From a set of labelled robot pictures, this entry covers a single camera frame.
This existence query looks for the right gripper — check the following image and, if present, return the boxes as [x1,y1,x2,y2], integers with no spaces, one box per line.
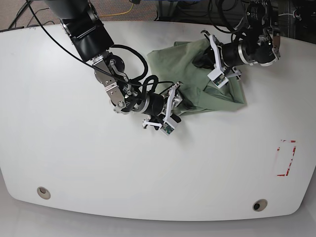
[141,81,195,130]

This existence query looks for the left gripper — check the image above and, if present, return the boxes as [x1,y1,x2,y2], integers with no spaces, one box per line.
[192,30,241,80]

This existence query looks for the green t-shirt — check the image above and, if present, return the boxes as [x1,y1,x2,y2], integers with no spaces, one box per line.
[147,39,246,116]

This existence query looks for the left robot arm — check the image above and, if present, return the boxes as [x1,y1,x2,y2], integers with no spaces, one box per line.
[193,0,280,78]

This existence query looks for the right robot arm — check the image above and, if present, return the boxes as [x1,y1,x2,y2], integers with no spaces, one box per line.
[45,0,194,133]

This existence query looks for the red tape marking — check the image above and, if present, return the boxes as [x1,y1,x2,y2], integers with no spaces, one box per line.
[273,140,297,177]

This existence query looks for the right table grommet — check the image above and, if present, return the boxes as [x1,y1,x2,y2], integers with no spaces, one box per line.
[252,199,268,212]

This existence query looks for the table grommet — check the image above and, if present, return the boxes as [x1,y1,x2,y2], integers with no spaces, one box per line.
[252,199,268,212]
[37,187,51,200]

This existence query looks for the left table grommet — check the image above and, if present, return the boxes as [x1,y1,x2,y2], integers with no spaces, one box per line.
[37,187,51,200]

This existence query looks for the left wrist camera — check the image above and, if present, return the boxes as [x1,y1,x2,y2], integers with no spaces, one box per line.
[207,69,229,89]

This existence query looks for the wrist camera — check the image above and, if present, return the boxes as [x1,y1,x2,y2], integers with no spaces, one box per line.
[207,69,229,89]
[160,119,178,136]

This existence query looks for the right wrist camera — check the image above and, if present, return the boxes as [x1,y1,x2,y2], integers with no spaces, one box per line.
[160,119,178,136]

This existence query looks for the yellow cable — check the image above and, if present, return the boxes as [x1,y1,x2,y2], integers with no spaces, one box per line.
[100,2,135,18]

